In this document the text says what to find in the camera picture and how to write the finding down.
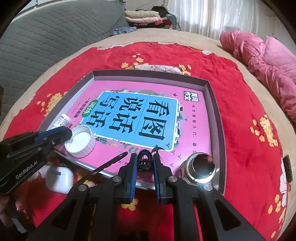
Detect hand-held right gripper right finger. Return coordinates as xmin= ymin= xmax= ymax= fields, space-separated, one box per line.
xmin=151 ymin=153 xmax=266 ymax=241

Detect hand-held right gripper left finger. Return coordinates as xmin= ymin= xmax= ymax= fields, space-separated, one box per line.
xmin=35 ymin=153 xmax=139 ymax=241

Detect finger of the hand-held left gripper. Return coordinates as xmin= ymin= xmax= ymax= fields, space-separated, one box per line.
xmin=35 ymin=126 xmax=70 ymax=142
xmin=47 ymin=131 xmax=73 ymax=149

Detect white pill bottle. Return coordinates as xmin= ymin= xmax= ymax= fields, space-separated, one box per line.
xmin=52 ymin=113 xmax=73 ymax=130

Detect black hair claw clip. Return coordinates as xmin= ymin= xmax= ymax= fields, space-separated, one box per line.
xmin=137 ymin=149 xmax=153 ymax=172

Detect white ribbed bottle cap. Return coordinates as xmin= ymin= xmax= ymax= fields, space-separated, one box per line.
xmin=65 ymin=125 xmax=96 ymax=158

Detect black and yellow wristwatch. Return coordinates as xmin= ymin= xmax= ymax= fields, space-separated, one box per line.
xmin=75 ymin=152 xmax=129 ymax=186

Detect white earbuds case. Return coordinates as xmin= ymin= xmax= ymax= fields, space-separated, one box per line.
xmin=46 ymin=166 xmax=74 ymax=194

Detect small glass jar metal rim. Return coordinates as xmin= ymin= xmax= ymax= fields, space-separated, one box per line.
xmin=179 ymin=152 xmax=216 ymax=186

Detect grey cardboard box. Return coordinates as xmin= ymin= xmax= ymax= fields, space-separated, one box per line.
xmin=37 ymin=71 xmax=226 ymax=195

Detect person's left hand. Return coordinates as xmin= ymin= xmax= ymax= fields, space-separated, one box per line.
xmin=0 ymin=195 xmax=23 ymax=232

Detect pink and blue book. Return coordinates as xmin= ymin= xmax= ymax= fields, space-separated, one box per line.
xmin=47 ymin=80 xmax=205 ymax=183

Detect grey quilted cover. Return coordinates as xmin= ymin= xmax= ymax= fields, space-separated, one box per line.
xmin=0 ymin=0 xmax=130 ymax=126

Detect red floral blanket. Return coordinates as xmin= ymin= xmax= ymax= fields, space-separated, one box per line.
xmin=3 ymin=42 xmax=289 ymax=241

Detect blue patterned cloth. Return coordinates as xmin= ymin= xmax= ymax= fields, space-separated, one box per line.
xmin=110 ymin=26 xmax=137 ymax=36

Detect pile of folded clothes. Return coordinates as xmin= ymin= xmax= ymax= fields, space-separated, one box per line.
xmin=125 ymin=6 xmax=177 ymax=30

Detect pink quilted blanket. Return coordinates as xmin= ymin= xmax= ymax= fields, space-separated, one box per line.
xmin=220 ymin=30 xmax=296 ymax=122

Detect white curtain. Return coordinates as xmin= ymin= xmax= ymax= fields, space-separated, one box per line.
xmin=166 ymin=0 xmax=273 ymax=41

